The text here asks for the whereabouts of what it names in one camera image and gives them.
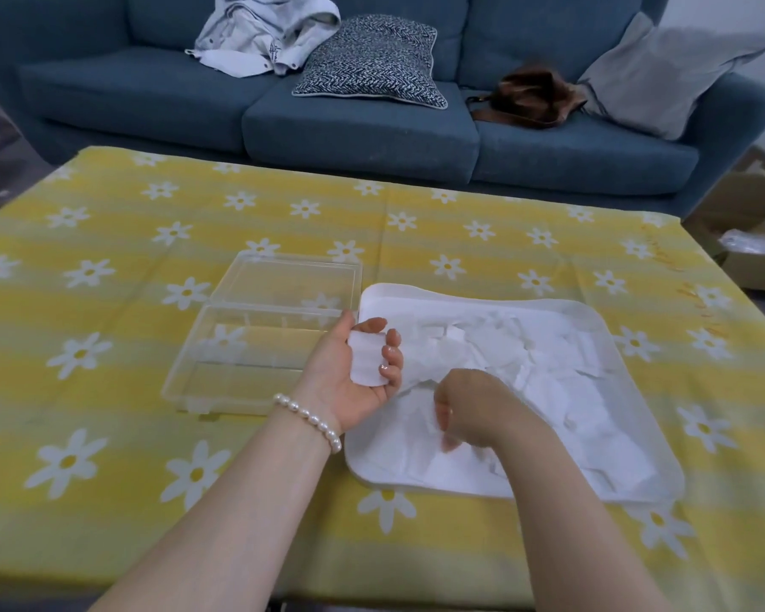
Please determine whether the person's left hand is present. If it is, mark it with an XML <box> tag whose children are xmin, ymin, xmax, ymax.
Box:
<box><xmin>292</xmin><ymin>311</ymin><xmax>405</xmax><ymax>435</ymax></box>

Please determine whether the person's right hand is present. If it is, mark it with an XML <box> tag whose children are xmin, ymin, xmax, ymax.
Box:
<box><xmin>433</xmin><ymin>367</ymin><xmax>541</xmax><ymax>454</ymax></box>

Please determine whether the small cotton pad stack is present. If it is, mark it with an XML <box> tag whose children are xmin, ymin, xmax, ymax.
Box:
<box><xmin>347</xmin><ymin>329</ymin><xmax>391</xmax><ymax>388</ymax></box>

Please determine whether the person's left forearm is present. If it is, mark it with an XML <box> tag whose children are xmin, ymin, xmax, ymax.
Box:
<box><xmin>88</xmin><ymin>401</ymin><xmax>336</xmax><ymax>612</ymax></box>

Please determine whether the person's right forearm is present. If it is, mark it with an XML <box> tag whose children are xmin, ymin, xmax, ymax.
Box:
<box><xmin>501</xmin><ymin>406</ymin><xmax>678</xmax><ymax>612</ymax></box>

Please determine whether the pile of white cotton pads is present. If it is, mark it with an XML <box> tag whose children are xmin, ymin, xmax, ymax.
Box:
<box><xmin>366</xmin><ymin>304</ymin><xmax>659</xmax><ymax>499</ymax></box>

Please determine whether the clear plastic storage box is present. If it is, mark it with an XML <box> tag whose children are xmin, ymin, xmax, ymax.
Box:
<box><xmin>160</xmin><ymin>251</ymin><xmax>365</xmax><ymax>421</ymax></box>

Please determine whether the blue fabric sofa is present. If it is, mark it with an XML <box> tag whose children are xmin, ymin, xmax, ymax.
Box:
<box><xmin>0</xmin><ymin>0</ymin><xmax>765</xmax><ymax>218</ymax></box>

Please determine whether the white plastic tray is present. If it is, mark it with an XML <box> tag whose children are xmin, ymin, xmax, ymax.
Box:
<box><xmin>343</xmin><ymin>283</ymin><xmax>687</xmax><ymax>505</ymax></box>

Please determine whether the yellow daisy print tablecloth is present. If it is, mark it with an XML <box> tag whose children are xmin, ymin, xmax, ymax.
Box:
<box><xmin>0</xmin><ymin>144</ymin><xmax>765</xmax><ymax>601</ymax></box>

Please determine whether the black white patterned cushion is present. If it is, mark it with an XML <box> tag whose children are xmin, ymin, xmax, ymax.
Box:
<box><xmin>291</xmin><ymin>14</ymin><xmax>449</xmax><ymax>111</ymax></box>

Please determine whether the brown leather bag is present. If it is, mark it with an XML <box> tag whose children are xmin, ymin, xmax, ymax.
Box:
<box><xmin>465</xmin><ymin>61</ymin><xmax>589</xmax><ymax>130</ymax></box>

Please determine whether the white jacket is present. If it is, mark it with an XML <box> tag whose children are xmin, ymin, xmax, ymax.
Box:
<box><xmin>185</xmin><ymin>0</ymin><xmax>343</xmax><ymax>79</ymax></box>

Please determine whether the clear plastic bag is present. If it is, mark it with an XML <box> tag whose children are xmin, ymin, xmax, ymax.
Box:
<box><xmin>717</xmin><ymin>198</ymin><xmax>765</xmax><ymax>257</ymax></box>

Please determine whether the brown cardboard box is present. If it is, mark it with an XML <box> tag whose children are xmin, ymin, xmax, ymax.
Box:
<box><xmin>681</xmin><ymin>149</ymin><xmax>765</xmax><ymax>294</ymax></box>

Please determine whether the grey cushion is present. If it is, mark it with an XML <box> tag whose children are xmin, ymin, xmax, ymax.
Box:
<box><xmin>576</xmin><ymin>11</ymin><xmax>765</xmax><ymax>142</ymax></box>

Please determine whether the pearl bracelet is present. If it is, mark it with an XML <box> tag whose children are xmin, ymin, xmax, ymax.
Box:
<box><xmin>273</xmin><ymin>393</ymin><xmax>344</xmax><ymax>455</ymax></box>

